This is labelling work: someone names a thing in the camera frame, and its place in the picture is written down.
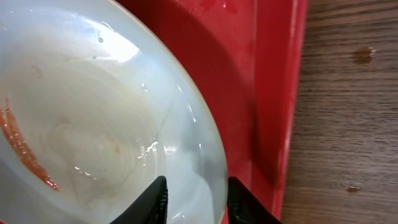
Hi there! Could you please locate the red plastic serving tray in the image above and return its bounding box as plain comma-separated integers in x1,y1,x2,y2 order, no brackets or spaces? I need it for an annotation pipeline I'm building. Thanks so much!
121,0,308,218

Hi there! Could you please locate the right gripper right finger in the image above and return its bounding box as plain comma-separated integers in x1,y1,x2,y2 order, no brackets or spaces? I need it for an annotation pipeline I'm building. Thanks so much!
227,177,281,224

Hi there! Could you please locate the light blue plate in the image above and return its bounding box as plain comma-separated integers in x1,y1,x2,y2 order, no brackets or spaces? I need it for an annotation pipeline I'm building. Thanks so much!
1,0,228,223

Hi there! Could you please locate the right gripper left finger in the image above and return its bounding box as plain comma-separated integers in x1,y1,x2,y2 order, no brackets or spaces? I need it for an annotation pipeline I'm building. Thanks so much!
110,175,169,224

